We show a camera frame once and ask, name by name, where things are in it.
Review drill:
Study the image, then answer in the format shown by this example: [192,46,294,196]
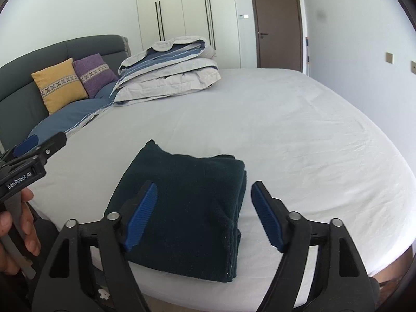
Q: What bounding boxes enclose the purple cushion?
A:
[72,54,119,99]

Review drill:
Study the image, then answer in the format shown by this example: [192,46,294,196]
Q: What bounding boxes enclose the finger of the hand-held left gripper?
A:
[0,134,40,163]
[18,131,68,167]

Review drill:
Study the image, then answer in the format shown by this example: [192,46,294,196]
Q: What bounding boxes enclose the yellow cushion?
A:
[31,58,89,115]

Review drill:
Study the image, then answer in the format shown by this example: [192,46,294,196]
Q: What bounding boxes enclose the blue pillow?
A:
[28,81,121,143]

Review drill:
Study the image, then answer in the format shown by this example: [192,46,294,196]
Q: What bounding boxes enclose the brown door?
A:
[248,0,305,73]

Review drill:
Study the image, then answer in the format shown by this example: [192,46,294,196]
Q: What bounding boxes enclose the grey padded headboard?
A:
[0,34,131,153]

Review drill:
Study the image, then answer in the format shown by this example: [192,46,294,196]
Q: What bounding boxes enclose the white wardrobe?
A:
[135,0,243,69]

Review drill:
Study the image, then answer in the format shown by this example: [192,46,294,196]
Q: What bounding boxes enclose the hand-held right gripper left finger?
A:
[32,181,159,312]

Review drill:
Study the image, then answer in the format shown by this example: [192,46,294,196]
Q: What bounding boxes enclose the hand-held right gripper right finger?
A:
[251,181,381,312]

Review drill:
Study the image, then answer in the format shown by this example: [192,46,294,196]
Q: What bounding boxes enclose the folded grey blue duvet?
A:
[110,35,222,107]

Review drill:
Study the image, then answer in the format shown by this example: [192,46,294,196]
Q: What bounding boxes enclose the bed with white sheet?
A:
[28,68,416,303]

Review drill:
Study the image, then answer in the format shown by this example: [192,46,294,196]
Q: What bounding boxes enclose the person's left hand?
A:
[0,188,41,274]

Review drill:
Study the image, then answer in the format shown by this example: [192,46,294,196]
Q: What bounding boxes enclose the dark green knit sweater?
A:
[106,140,248,283]

